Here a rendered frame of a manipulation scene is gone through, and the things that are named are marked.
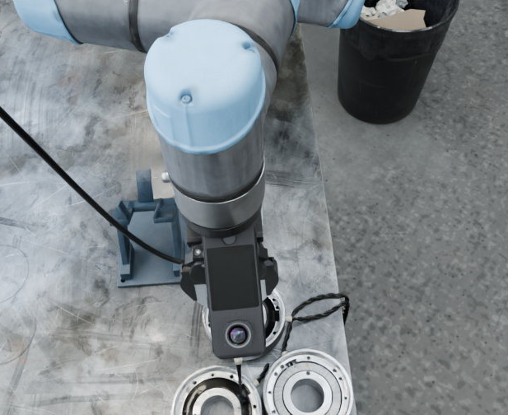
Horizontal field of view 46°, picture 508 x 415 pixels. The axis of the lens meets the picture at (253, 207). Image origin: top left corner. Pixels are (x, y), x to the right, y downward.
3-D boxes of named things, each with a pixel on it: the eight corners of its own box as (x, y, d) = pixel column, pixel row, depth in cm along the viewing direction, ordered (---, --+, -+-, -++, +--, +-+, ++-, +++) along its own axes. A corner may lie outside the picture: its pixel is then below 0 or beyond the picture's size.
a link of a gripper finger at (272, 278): (281, 281, 62) (272, 242, 55) (282, 294, 62) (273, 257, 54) (237, 286, 63) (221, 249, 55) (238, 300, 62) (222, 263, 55)
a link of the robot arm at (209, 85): (280, 14, 38) (246, 114, 34) (278, 125, 47) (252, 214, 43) (163, -3, 39) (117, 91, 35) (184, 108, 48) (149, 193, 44)
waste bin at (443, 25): (435, 130, 196) (473, 28, 159) (334, 136, 195) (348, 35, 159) (415, 56, 214) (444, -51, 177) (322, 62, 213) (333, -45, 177)
